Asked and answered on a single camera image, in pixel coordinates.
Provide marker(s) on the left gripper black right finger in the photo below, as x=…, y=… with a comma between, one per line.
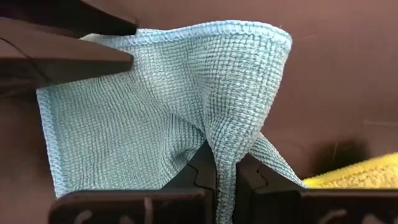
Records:
x=273, y=205

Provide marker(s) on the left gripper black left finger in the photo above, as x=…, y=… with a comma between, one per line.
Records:
x=186, y=205

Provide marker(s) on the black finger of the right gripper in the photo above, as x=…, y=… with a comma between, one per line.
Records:
x=62, y=67
x=77, y=18

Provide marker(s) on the yellow microfiber towel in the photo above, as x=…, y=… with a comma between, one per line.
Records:
x=357, y=175

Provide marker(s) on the blue microfiber towel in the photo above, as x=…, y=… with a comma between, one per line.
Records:
x=155, y=109

